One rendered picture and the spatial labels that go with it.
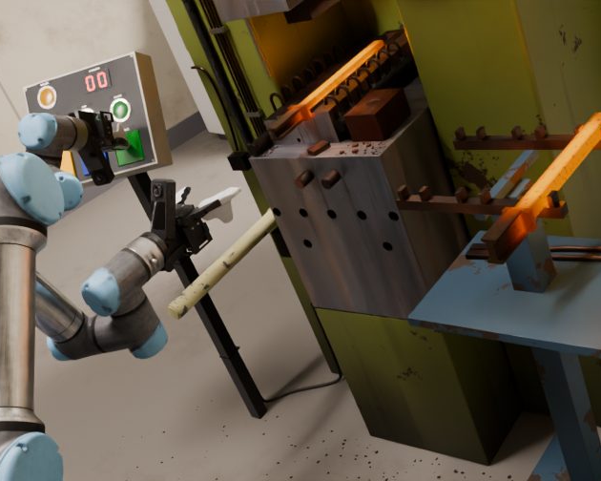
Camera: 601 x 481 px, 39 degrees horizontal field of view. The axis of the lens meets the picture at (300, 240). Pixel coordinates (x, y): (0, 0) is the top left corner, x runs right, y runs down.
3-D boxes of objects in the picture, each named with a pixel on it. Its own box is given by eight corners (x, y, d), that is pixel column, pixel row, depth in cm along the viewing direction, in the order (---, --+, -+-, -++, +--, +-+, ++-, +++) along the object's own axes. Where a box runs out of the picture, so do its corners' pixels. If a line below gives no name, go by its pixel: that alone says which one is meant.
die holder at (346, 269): (439, 324, 193) (379, 156, 172) (313, 306, 218) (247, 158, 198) (536, 192, 226) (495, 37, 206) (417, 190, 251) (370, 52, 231)
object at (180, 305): (184, 323, 210) (175, 306, 207) (170, 320, 213) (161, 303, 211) (285, 223, 236) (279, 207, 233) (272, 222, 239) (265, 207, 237)
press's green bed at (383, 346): (489, 467, 214) (439, 324, 193) (369, 436, 239) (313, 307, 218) (571, 326, 248) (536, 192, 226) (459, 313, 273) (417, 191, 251)
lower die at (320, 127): (340, 142, 186) (326, 108, 182) (273, 145, 199) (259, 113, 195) (429, 57, 211) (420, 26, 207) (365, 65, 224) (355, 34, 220)
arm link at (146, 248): (113, 246, 156) (141, 249, 150) (131, 233, 159) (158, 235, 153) (132, 279, 159) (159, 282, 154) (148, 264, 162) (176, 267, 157)
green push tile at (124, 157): (143, 159, 205) (138, 129, 205) (118, 166, 207) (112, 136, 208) (147, 160, 207) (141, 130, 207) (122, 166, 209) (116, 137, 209)
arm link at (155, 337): (125, 342, 165) (99, 298, 160) (176, 331, 161) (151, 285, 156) (112, 368, 158) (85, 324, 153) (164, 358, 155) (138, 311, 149)
